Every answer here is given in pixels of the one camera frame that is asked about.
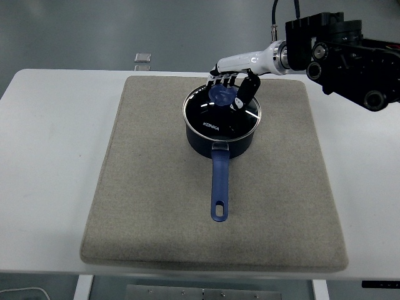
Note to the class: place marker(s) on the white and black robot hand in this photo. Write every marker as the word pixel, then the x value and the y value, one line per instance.
pixel 250 61

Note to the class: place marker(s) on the glass pot lid blue knob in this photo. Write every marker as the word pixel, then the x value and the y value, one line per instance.
pixel 212 122

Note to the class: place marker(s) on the square metal floor socket cover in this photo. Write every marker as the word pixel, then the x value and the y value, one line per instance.
pixel 142 67
pixel 142 57

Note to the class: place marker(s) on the beige fabric table mat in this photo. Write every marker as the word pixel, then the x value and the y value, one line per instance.
pixel 150 187

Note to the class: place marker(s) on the white table leg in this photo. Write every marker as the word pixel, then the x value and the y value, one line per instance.
pixel 321 290
pixel 82 289

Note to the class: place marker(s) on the grey metal plate with screws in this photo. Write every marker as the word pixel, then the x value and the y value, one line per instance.
pixel 187 293

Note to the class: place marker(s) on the black table control panel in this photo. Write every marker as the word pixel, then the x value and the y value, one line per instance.
pixel 381 284

